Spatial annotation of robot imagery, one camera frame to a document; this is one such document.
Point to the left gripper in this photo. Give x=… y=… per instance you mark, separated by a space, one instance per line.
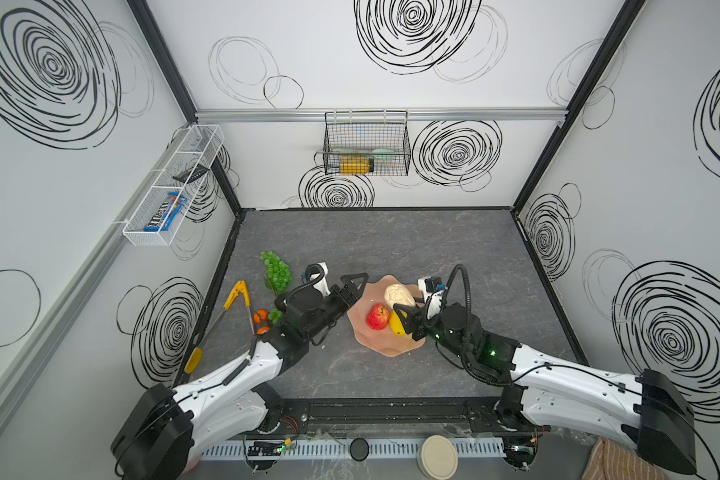
x=339 y=295

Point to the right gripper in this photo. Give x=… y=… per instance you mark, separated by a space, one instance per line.
x=420 y=322

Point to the yellow fake lemon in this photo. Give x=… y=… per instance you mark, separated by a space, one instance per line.
x=395 y=325

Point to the beige fake pear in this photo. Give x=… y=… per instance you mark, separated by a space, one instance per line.
x=398 y=294

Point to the red fake apple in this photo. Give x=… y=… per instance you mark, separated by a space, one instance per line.
x=378 y=317

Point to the pink scalloped fruit bowl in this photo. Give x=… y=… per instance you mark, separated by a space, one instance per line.
x=391 y=341

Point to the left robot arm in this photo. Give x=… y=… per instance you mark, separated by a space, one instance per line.
x=170 y=427

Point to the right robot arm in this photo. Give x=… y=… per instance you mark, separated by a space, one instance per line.
x=644 y=411

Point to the green fake grapes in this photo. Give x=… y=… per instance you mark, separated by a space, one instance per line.
x=278 y=274

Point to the dark fake mangosteen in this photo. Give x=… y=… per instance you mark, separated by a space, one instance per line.
x=275 y=316

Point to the orange fake tangerine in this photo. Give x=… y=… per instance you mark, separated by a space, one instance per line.
x=260 y=317

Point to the yellow sponge in basket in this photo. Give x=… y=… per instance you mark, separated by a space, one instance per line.
x=355 y=165

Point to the cream round lid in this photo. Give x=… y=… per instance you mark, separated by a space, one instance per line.
x=437 y=458

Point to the black round cap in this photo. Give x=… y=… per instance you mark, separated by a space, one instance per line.
x=359 y=449

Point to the yellow kitchen tongs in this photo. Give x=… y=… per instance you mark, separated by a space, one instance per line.
x=240 y=290

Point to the black remote control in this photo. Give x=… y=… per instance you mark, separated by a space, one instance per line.
x=191 y=174

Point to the blue candy packet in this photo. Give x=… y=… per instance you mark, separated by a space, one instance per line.
x=165 y=213

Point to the striped brown cloth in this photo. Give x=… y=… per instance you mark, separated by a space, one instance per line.
x=610 y=461

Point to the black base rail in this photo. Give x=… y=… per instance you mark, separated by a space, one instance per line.
x=476 y=414

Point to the black wire wall basket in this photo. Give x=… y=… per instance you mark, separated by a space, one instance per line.
x=378 y=134

